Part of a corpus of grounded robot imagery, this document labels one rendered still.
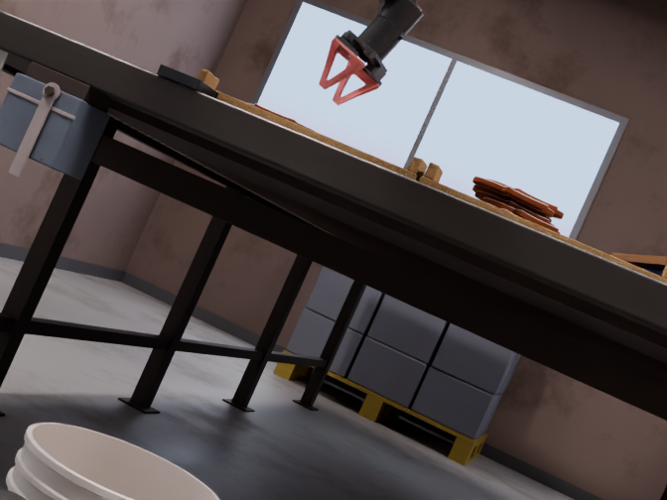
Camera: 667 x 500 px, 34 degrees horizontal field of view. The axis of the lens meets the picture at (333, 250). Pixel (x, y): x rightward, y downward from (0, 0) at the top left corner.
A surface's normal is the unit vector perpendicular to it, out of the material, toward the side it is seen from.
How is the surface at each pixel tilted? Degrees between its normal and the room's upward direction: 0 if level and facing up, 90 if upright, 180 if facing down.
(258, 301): 90
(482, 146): 90
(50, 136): 90
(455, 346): 90
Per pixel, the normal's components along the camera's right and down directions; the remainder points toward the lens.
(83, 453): 0.58, 0.18
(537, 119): -0.22, -0.11
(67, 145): 0.87, 0.39
